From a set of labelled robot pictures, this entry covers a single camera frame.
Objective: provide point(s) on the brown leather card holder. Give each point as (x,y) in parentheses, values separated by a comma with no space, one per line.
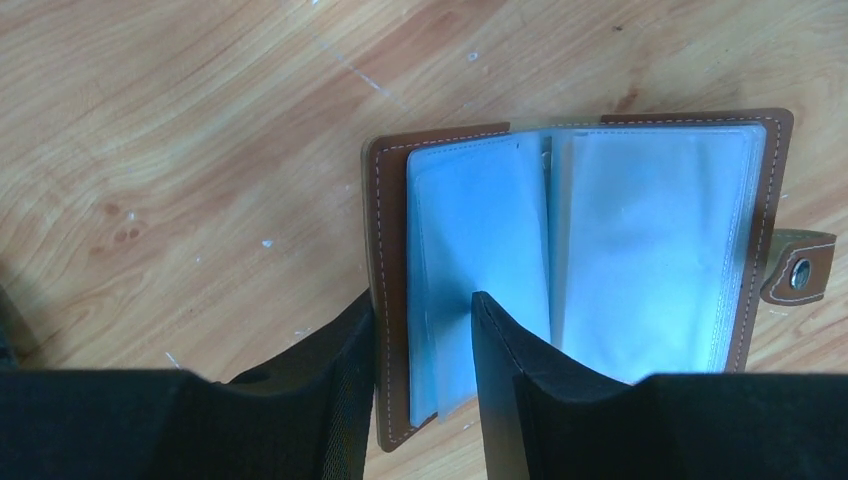
(634,243)

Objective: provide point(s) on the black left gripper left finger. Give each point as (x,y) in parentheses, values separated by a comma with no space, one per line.
(303,414)

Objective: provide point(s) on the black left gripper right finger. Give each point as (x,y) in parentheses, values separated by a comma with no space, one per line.
(546,416)

